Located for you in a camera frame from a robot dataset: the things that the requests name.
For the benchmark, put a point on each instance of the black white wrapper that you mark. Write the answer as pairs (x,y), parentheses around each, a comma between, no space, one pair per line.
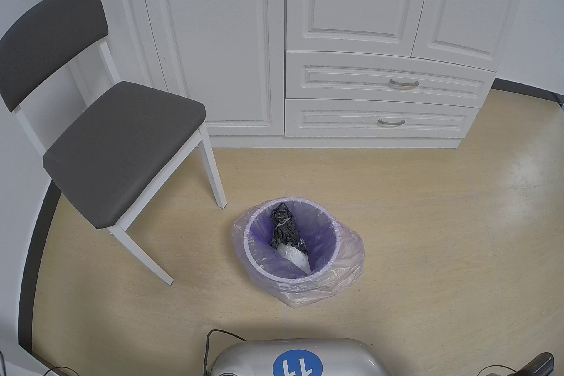
(286,233)

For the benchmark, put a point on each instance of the purple plastic bag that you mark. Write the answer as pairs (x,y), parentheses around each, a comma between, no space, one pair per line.
(348,251)

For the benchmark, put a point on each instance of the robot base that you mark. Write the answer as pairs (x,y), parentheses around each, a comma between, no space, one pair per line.
(246,361)

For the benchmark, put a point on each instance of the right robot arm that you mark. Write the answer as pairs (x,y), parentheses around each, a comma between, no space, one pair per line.
(540,363)

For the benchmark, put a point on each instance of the white trash bin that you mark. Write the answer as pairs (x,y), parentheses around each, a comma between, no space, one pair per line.
(282,278)

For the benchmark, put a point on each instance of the white chair with grey cushions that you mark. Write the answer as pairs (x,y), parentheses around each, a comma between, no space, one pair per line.
(123,140)

